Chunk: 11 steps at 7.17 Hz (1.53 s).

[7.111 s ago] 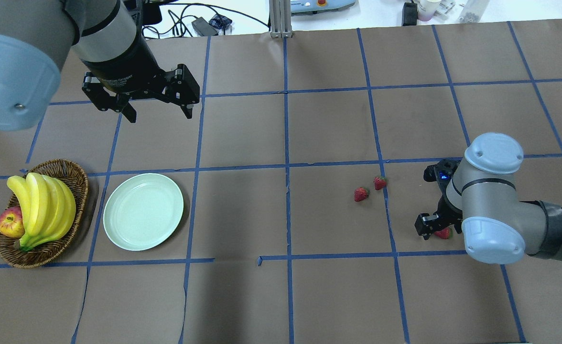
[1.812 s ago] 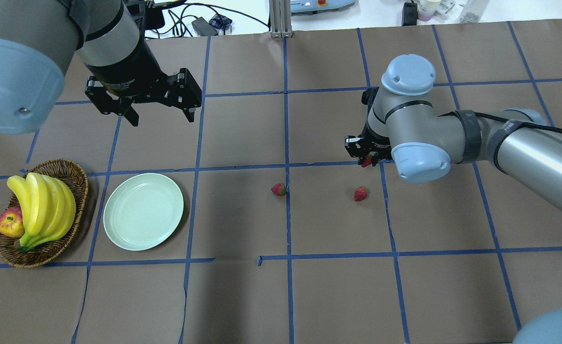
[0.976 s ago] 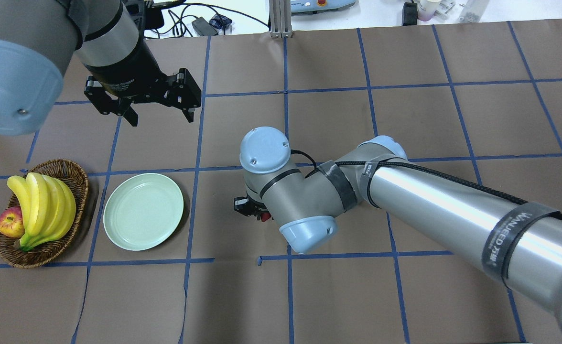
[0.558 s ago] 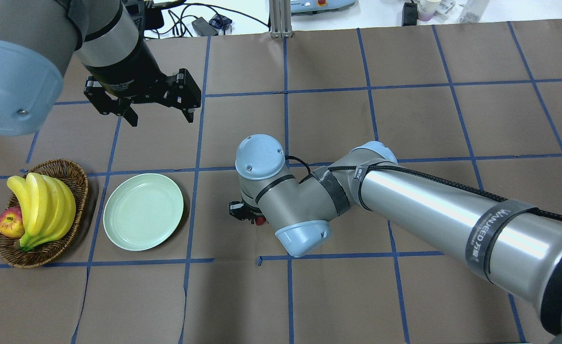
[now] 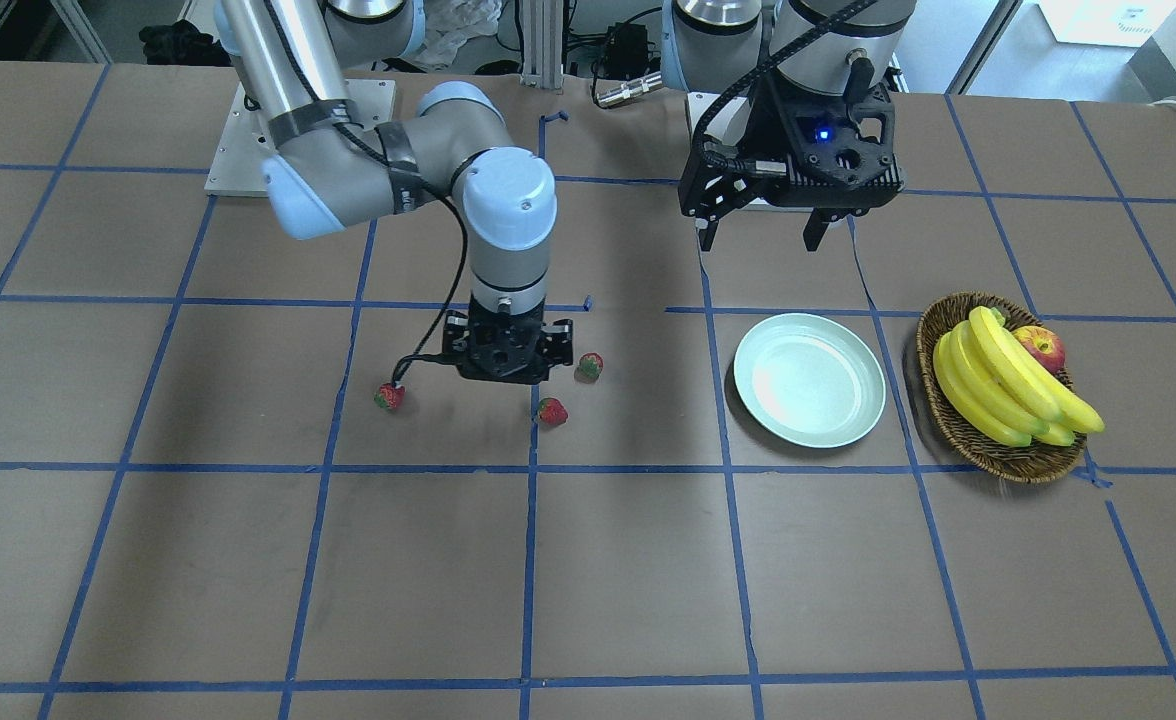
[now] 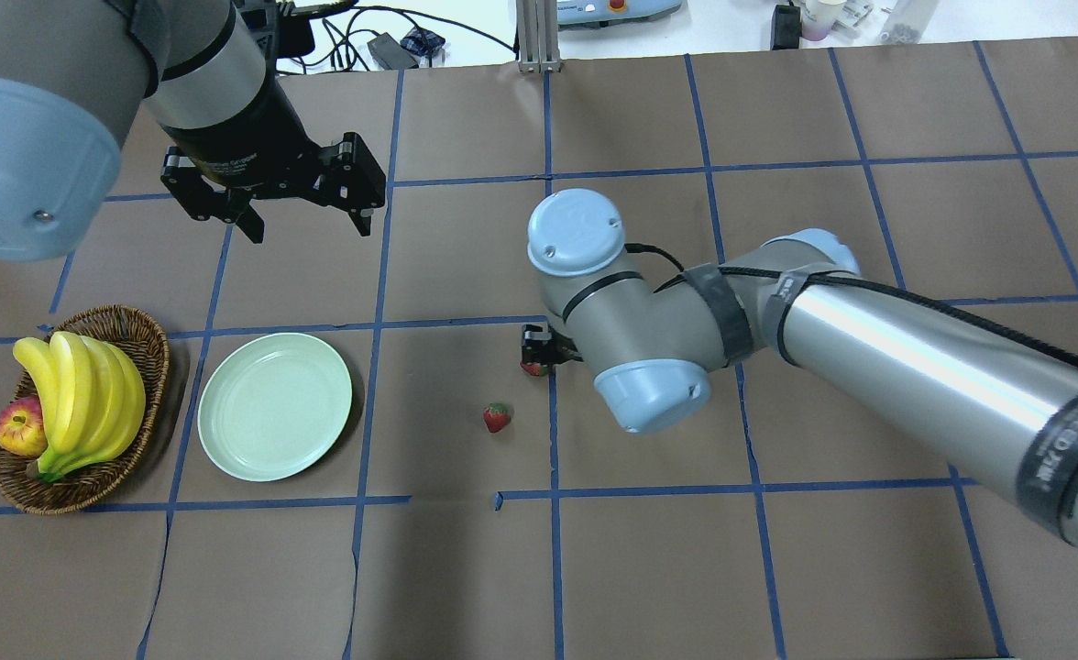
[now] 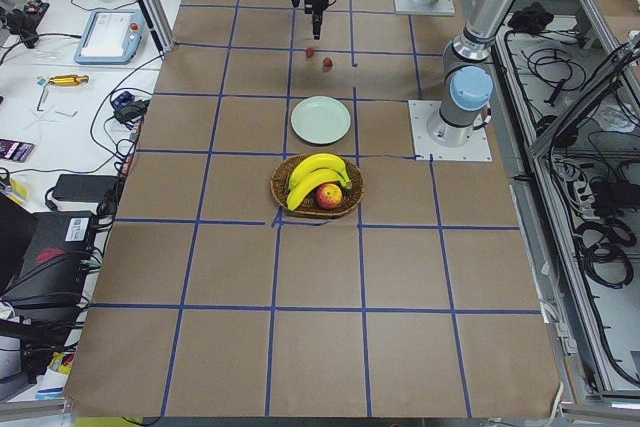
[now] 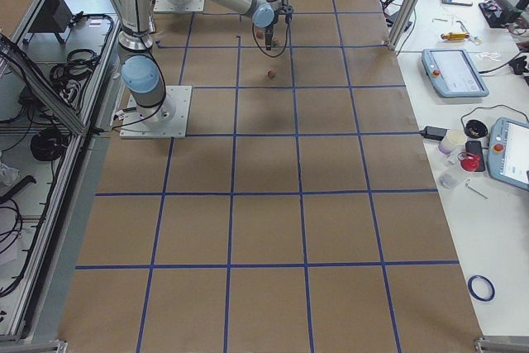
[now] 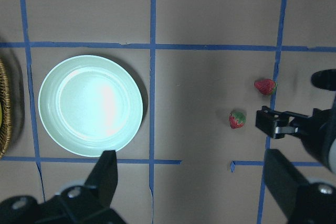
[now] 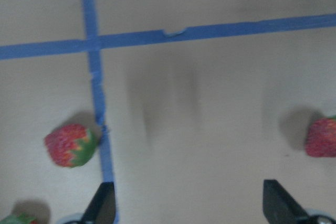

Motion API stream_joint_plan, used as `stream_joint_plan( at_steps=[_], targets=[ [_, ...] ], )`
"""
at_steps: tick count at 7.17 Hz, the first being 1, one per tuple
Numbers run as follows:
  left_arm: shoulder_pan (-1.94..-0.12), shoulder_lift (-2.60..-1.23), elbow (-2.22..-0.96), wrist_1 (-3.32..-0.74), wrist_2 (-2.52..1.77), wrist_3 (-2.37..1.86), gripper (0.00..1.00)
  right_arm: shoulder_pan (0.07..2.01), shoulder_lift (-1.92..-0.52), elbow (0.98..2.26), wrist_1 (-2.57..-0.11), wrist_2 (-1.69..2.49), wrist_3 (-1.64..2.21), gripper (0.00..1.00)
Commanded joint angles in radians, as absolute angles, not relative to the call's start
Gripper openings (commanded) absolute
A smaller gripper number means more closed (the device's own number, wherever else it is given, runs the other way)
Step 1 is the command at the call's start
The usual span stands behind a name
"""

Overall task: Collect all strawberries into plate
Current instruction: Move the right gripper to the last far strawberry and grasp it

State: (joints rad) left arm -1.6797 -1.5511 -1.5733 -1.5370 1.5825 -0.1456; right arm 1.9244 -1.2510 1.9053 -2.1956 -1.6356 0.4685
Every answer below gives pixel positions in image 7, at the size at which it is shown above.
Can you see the gold metal cylinder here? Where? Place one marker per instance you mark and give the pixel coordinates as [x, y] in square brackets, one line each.
[69, 80]

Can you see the black laptop computer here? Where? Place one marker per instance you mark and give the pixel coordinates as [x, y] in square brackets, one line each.
[43, 271]

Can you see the light green plate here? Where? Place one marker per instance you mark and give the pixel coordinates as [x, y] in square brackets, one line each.
[320, 120]

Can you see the yellow banana bunch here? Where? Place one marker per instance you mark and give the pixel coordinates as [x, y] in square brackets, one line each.
[312, 172]

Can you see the red yellow apple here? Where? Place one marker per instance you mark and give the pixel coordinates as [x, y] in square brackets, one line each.
[329, 196]

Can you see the woven wicker basket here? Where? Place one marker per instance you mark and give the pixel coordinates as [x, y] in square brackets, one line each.
[309, 208]

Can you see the blue teach pendant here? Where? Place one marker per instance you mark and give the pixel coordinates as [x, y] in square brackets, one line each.
[110, 37]

